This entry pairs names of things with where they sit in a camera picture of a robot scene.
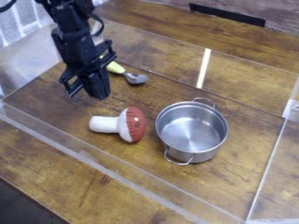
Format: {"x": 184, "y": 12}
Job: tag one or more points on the red and white toy mushroom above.
{"x": 130, "y": 124}

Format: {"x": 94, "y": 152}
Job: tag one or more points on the silver metal pot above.
{"x": 193, "y": 130}

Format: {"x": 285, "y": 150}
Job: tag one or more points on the yellow handled metal spoon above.
{"x": 134, "y": 78}

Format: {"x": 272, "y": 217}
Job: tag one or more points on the black strip on table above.
{"x": 229, "y": 15}

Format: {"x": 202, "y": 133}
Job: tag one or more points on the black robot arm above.
{"x": 73, "y": 15}

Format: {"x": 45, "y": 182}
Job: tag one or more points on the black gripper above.
{"x": 86, "y": 60}

